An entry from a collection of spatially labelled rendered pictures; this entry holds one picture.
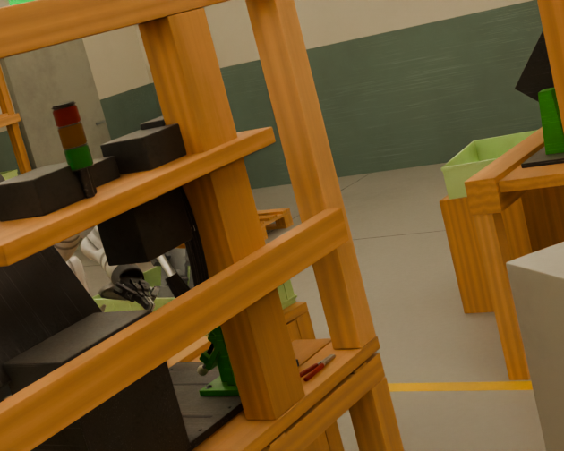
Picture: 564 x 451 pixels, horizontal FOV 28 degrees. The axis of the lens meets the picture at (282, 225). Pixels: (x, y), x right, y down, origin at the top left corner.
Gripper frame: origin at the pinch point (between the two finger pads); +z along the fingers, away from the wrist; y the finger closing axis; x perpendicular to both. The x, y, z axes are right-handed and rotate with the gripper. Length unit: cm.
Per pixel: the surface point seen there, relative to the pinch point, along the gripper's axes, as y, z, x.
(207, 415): 17.3, 16.1, 20.4
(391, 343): 256, -158, 98
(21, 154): 243, -603, 207
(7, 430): -56, 56, -4
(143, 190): -24.7, 19.3, -37.2
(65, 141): -41, 11, -42
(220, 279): -0.5, 23.0, -20.7
